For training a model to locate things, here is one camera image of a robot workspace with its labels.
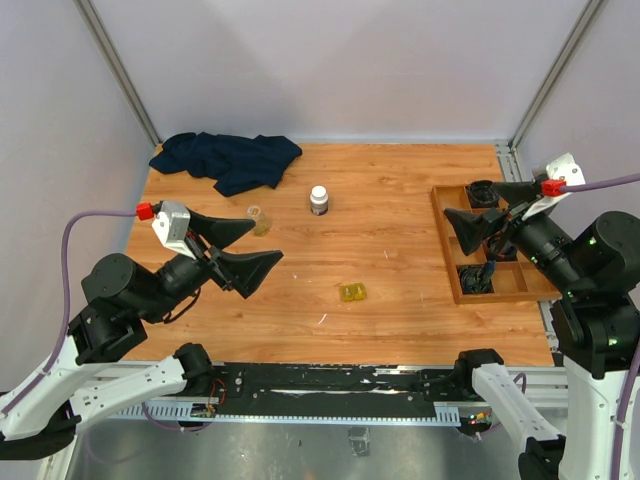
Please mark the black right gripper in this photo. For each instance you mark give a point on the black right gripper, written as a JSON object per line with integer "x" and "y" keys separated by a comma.
{"x": 470, "y": 226}

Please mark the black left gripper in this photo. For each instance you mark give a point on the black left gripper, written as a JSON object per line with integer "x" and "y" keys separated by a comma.
{"x": 245, "y": 270}

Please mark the yellow translucent pill organizer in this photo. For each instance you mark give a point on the yellow translucent pill organizer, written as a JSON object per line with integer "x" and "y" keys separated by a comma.
{"x": 352, "y": 292}

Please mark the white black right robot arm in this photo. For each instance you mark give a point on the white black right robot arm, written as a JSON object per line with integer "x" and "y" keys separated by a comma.
{"x": 596, "y": 324}

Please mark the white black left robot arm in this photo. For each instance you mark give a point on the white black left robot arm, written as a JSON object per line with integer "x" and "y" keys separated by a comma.
{"x": 43, "y": 415}

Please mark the brown wooden compartment tray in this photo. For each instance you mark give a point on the brown wooden compartment tray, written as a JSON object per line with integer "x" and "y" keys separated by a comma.
{"x": 514, "y": 279}

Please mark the dark patterned rolled tie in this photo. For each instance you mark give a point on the dark patterned rolled tie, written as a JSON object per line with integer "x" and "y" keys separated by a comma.
{"x": 477, "y": 279}

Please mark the dark navy crumpled cloth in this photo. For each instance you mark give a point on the dark navy crumpled cloth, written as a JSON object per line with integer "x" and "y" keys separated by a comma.
{"x": 236, "y": 164}

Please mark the white capped pill bottle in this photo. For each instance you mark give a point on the white capped pill bottle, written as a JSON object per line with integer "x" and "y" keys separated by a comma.
{"x": 319, "y": 200}

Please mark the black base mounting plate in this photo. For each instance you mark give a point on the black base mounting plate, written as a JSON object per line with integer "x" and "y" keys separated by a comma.
{"x": 232, "y": 382}

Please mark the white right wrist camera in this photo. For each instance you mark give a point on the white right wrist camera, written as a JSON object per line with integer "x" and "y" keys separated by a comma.
{"x": 561, "y": 173}

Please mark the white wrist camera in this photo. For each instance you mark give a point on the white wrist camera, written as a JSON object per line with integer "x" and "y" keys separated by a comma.
{"x": 171, "y": 225}
{"x": 561, "y": 173}

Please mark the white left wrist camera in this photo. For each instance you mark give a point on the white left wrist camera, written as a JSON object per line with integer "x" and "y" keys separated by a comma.
{"x": 171, "y": 225}

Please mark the right aluminium frame post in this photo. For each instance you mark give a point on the right aluminium frame post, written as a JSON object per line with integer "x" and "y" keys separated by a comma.
{"x": 576, "y": 36}

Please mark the aluminium frame post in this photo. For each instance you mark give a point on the aluminium frame post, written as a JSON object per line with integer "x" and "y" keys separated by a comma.
{"x": 576, "y": 36}
{"x": 102, "y": 39}

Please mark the white slotted cable duct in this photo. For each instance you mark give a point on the white slotted cable duct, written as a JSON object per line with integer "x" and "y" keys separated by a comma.
{"x": 308, "y": 411}

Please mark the left aluminium frame post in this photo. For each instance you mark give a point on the left aluminium frame post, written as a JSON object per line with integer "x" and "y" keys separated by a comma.
{"x": 102, "y": 39}

